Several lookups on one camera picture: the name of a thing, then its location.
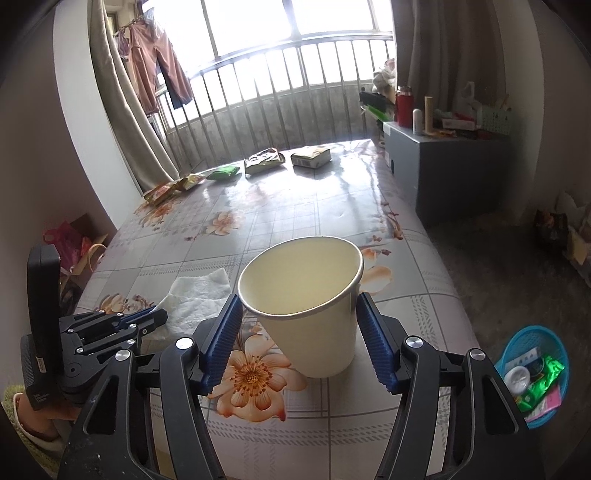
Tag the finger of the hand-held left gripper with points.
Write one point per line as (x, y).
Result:
(134, 334)
(101, 323)

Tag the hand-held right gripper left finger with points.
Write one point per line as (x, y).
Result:
(221, 346)

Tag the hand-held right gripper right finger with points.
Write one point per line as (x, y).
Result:
(376, 344)

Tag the white plastic bag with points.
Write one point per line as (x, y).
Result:
(471, 99)
(196, 295)

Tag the paper cup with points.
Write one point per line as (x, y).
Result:
(309, 332)

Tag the white lidded bottle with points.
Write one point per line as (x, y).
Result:
(517, 379)

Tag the green chip bag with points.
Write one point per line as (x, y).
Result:
(549, 369)

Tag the pink snack bag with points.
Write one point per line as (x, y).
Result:
(545, 401)

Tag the blue mesh basket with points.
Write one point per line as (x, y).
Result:
(547, 421)

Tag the person's left forearm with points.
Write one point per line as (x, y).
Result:
(41, 429)

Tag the pink plastic bag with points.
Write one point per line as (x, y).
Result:
(64, 240)

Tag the yellow snack packet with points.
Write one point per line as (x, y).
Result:
(190, 182)
(159, 194)

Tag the floral tablecloth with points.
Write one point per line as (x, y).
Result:
(300, 212)

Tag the small green packet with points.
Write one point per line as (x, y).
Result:
(224, 173)

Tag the grey cabinet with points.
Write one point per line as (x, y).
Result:
(443, 175)

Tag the silver snack packet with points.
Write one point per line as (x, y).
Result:
(263, 160)

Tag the beige biscuit packet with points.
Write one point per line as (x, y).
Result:
(311, 158)

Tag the dark snack box on floor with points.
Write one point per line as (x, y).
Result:
(551, 230)

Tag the beige curtain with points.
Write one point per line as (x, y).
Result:
(443, 50)
(124, 115)

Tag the small white bottle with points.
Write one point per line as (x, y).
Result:
(418, 122)

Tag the green plastic object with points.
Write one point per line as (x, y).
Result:
(378, 114)

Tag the wooden cylinder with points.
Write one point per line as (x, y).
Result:
(429, 115)

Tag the red white carton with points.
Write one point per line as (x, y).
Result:
(459, 123)

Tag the red thermos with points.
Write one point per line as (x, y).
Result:
(404, 108)

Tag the metal balcony railing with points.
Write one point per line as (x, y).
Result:
(286, 110)

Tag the green storage basket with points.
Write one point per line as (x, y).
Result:
(496, 121)

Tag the hanging pink clothes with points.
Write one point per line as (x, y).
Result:
(143, 60)

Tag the pile of cloth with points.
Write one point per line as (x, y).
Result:
(385, 76)

